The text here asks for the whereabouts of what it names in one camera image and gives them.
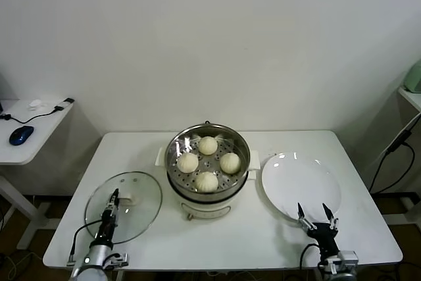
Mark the steel steamer basket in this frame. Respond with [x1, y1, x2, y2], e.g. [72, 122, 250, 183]
[155, 124, 260, 203]

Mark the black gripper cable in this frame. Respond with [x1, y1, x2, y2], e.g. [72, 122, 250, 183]
[67, 220, 101, 267]
[299, 243, 325, 270]

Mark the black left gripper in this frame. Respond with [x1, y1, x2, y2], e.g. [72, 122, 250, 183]
[94, 188, 120, 245]

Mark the black power cable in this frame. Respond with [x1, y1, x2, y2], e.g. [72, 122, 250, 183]
[368, 129, 417, 196]

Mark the white side desk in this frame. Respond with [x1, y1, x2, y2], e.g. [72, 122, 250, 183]
[0, 98, 76, 251]

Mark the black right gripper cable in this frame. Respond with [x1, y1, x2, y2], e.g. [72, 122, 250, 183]
[299, 243, 325, 270]

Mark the thin black desk cable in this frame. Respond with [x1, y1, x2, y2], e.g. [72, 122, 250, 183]
[0, 106, 59, 124]

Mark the glass pot lid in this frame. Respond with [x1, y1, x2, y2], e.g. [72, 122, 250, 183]
[84, 170, 164, 245]

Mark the pale green appliance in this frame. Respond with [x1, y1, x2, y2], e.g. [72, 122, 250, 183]
[403, 62, 421, 94]

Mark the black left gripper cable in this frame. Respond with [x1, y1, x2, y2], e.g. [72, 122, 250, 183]
[67, 220, 101, 267]

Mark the white electric cooker base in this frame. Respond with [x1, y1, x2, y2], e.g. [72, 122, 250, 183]
[157, 162, 259, 222]

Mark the white steamed baozi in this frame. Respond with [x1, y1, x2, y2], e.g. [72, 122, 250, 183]
[219, 151, 241, 174]
[195, 171, 220, 193]
[177, 152, 200, 174]
[198, 136, 218, 156]

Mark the white round plate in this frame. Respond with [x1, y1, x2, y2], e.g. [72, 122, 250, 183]
[261, 151, 343, 224]

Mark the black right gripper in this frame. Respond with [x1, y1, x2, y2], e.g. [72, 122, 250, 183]
[297, 201, 339, 255]

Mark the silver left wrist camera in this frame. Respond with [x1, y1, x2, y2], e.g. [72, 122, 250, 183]
[105, 253, 129, 267]

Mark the black white usb adapter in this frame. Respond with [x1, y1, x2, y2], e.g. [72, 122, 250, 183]
[54, 97, 75, 113]

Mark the white side table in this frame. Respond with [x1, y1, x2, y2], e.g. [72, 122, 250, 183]
[396, 85, 421, 114]

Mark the blue computer mouse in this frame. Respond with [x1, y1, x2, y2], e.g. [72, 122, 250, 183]
[9, 125, 36, 146]

